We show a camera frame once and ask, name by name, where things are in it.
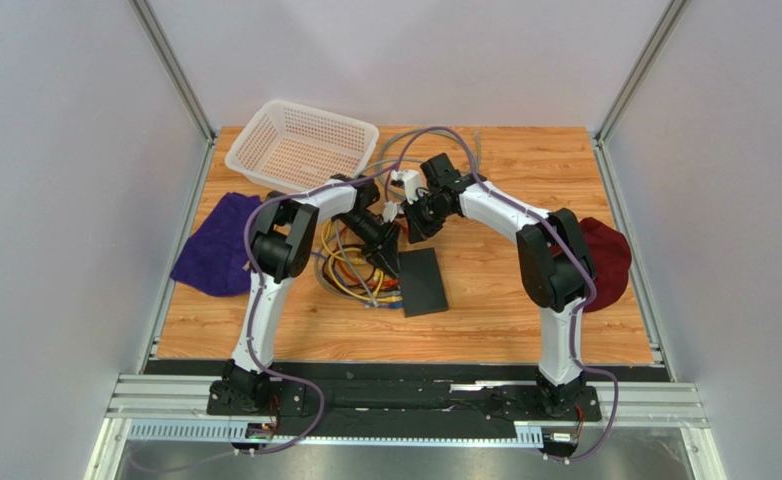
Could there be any black network switch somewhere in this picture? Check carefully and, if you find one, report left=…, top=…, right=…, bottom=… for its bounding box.
left=399, top=248, right=449, bottom=318

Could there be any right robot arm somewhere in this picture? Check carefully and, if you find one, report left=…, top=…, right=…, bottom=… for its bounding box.
left=389, top=154, right=596, bottom=418

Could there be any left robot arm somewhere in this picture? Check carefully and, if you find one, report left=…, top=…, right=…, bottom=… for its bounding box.
left=207, top=175, right=400, bottom=416

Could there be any white perforated plastic basket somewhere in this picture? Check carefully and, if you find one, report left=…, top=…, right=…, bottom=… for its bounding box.
left=225, top=100, right=379, bottom=193

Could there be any purple cloth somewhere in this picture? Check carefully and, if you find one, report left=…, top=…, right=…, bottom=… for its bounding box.
left=170, top=192, right=262, bottom=297

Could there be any dark red cloth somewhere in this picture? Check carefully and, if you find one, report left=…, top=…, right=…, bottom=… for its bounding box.
left=579, top=217, right=633, bottom=312

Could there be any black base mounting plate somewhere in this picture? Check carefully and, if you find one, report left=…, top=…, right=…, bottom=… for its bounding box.
left=206, top=380, right=603, bottom=422

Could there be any red ethernet cable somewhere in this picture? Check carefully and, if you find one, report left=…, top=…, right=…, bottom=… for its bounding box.
left=337, top=226, right=402, bottom=294

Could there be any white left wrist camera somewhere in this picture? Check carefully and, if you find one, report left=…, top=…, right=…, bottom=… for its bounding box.
left=382, top=201, right=402, bottom=223

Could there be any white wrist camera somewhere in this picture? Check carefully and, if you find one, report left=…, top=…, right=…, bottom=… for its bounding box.
left=390, top=170, right=426, bottom=203
left=382, top=201, right=402, bottom=223

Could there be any black ethernet cable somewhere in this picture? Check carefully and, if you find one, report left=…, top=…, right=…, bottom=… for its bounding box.
left=320, top=249, right=392, bottom=297

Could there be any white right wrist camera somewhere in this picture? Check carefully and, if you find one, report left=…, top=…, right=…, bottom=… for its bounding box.
left=390, top=170, right=426, bottom=203

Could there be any long grey coiled cable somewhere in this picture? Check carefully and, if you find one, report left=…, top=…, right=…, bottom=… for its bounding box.
left=364, top=127, right=484, bottom=201

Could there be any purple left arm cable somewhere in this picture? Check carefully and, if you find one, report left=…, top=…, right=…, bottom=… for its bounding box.
left=234, top=166, right=399, bottom=457

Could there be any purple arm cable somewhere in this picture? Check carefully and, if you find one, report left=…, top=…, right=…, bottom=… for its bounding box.
left=397, top=126, right=620, bottom=465
left=234, top=166, right=399, bottom=457

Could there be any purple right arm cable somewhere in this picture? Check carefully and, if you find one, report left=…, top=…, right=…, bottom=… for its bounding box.
left=397, top=126, right=620, bottom=465

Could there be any aluminium frame rail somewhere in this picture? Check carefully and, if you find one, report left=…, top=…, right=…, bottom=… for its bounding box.
left=107, top=375, right=708, bottom=447

